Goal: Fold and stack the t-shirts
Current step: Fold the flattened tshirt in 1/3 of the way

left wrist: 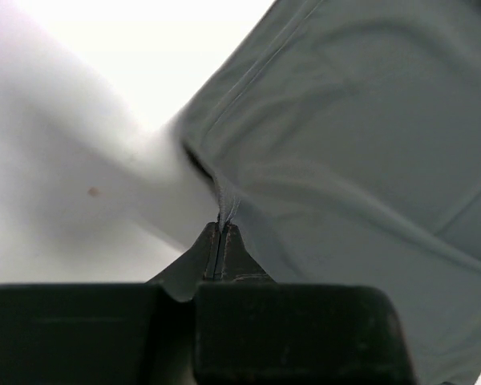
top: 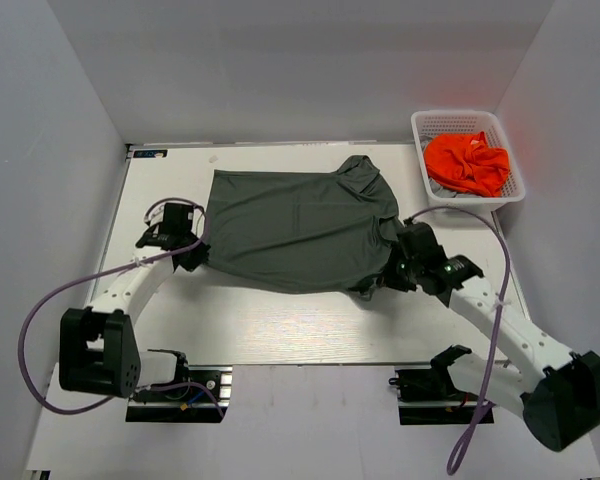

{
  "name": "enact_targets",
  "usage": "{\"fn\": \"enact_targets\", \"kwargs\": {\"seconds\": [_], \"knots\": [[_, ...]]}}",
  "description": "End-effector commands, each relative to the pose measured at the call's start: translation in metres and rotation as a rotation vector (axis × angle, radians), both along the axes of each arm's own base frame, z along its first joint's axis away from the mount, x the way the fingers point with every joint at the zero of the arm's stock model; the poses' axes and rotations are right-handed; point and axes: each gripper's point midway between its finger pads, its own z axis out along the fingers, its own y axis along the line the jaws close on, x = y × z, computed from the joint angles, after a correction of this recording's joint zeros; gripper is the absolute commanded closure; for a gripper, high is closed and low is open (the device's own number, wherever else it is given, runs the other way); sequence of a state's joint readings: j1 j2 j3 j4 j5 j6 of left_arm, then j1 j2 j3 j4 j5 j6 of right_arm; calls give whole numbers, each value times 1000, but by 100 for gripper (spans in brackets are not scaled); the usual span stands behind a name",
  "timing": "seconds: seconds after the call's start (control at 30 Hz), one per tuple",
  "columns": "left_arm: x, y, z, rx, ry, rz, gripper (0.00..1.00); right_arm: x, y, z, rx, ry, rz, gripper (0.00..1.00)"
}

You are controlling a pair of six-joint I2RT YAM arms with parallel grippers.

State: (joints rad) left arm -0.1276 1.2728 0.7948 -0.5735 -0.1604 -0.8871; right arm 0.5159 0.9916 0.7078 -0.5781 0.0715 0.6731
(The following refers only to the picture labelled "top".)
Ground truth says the dark grey t-shirt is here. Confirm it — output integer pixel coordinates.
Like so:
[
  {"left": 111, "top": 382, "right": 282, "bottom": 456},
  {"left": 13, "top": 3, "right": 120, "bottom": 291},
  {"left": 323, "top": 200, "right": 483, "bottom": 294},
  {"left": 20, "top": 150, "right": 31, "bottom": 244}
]
[{"left": 207, "top": 155, "right": 399, "bottom": 297}]

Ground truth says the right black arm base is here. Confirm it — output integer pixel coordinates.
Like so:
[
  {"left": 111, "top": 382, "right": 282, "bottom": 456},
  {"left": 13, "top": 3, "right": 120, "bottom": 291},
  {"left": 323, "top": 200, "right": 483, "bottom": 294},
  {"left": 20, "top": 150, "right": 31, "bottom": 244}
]
[{"left": 388, "top": 366, "right": 477, "bottom": 426}]

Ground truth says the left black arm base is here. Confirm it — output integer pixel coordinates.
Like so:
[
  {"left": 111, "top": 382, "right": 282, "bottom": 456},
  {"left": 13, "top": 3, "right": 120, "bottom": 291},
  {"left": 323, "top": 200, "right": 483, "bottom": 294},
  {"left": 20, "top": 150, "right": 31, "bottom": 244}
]
[{"left": 125, "top": 366, "right": 233, "bottom": 424}]

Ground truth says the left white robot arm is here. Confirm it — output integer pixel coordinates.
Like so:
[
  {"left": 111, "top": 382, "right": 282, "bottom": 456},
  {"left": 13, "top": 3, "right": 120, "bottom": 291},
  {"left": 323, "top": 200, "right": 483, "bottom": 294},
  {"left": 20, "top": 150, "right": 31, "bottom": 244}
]
[{"left": 59, "top": 202, "right": 210, "bottom": 399}]

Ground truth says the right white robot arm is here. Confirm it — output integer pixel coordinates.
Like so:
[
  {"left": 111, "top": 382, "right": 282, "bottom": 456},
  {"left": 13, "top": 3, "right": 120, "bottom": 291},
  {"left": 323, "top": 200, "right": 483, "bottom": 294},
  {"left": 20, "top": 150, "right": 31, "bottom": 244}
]
[{"left": 386, "top": 222, "right": 600, "bottom": 452}]

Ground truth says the light grey garment in basket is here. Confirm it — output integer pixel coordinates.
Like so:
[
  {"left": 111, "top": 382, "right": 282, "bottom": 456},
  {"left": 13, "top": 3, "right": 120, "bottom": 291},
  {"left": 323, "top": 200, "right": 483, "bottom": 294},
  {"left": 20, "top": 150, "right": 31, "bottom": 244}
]
[{"left": 429, "top": 178, "right": 478, "bottom": 199}]

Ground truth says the blue label sticker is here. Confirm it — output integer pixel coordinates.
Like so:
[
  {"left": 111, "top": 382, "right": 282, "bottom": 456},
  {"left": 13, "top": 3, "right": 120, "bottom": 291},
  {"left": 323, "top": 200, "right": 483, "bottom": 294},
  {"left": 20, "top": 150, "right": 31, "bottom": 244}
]
[{"left": 132, "top": 149, "right": 168, "bottom": 159}]

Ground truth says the orange t-shirt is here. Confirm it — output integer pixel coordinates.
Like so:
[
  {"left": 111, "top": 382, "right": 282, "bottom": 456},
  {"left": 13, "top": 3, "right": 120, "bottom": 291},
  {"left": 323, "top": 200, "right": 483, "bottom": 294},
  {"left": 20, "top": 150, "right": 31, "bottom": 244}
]
[{"left": 423, "top": 132, "right": 511, "bottom": 197}]

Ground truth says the white perforated plastic basket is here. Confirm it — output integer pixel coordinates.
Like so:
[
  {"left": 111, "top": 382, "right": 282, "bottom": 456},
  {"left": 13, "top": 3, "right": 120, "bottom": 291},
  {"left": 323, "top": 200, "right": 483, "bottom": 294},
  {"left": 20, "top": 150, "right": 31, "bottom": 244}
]
[{"left": 411, "top": 109, "right": 526, "bottom": 213}]

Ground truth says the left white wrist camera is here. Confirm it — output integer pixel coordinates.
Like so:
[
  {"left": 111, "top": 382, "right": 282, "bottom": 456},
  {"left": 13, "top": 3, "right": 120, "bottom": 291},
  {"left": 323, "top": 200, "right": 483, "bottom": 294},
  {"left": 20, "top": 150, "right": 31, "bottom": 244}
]
[{"left": 143, "top": 206, "right": 164, "bottom": 228}]

